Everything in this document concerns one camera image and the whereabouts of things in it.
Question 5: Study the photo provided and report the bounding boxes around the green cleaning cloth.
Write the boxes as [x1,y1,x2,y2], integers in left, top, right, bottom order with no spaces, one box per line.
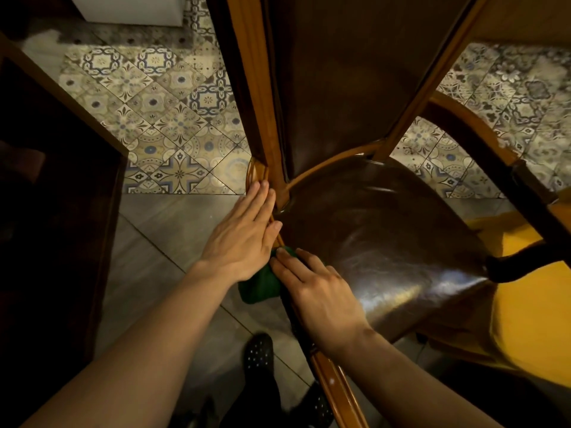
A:
[238,246,299,305]

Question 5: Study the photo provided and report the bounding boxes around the person's leg black trousers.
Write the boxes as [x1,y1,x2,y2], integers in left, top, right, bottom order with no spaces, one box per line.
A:
[219,374,291,428]

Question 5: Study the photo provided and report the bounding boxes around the wooden chair brown leather seat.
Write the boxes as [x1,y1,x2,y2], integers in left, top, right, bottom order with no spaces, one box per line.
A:
[205,0,571,428]

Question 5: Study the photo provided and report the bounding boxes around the person's right hand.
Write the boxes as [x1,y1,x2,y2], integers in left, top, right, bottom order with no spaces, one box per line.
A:
[269,247,372,358]

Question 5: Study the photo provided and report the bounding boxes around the black dotted slipper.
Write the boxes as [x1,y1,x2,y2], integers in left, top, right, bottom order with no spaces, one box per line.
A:
[290,382,335,428]
[242,333,275,384]

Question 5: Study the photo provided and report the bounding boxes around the dark wooden cabinet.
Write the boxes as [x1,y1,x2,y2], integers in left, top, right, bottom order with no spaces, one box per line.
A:
[0,33,130,428]

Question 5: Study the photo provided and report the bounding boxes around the person's right forearm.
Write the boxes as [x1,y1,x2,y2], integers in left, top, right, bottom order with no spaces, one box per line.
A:
[330,327,505,428]

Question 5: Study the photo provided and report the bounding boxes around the yellow cushion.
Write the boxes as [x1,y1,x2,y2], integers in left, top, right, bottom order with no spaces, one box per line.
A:
[464,205,571,389]

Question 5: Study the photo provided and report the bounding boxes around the person's left forearm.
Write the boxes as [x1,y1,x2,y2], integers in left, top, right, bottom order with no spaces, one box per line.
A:
[20,262,235,428]

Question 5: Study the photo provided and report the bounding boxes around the person's left hand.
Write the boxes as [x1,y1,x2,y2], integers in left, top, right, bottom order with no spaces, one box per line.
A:
[198,180,283,284]

